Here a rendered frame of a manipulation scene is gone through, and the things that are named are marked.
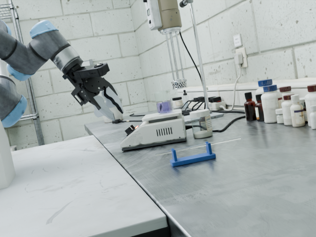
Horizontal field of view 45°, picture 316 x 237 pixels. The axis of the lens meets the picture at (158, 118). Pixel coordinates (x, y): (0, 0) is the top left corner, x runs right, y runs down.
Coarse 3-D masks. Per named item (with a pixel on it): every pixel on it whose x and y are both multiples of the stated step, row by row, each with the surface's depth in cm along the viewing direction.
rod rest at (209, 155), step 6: (210, 144) 85; (174, 150) 84; (210, 150) 85; (174, 156) 84; (192, 156) 86; (198, 156) 85; (204, 156) 84; (210, 156) 84; (174, 162) 84; (180, 162) 84; (186, 162) 84; (192, 162) 84
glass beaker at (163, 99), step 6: (162, 90) 119; (168, 90) 115; (156, 96) 115; (162, 96) 115; (168, 96) 115; (156, 102) 116; (162, 102) 115; (168, 102) 115; (162, 108) 115; (168, 108) 115
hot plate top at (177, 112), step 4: (172, 112) 116; (176, 112) 113; (180, 112) 112; (144, 116) 120; (148, 116) 117; (152, 116) 115; (156, 116) 113; (160, 116) 112; (164, 116) 112; (168, 116) 112; (172, 116) 112; (144, 120) 113; (148, 120) 113
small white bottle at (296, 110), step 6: (294, 96) 104; (294, 102) 104; (294, 108) 104; (300, 108) 103; (294, 114) 104; (300, 114) 103; (294, 120) 104; (300, 120) 104; (294, 126) 105; (300, 126) 104
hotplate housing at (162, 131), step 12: (156, 120) 114; (168, 120) 112; (180, 120) 112; (132, 132) 113; (144, 132) 113; (156, 132) 112; (168, 132) 112; (180, 132) 112; (120, 144) 114; (132, 144) 113; (144, 144) 114; (156, 144) 113
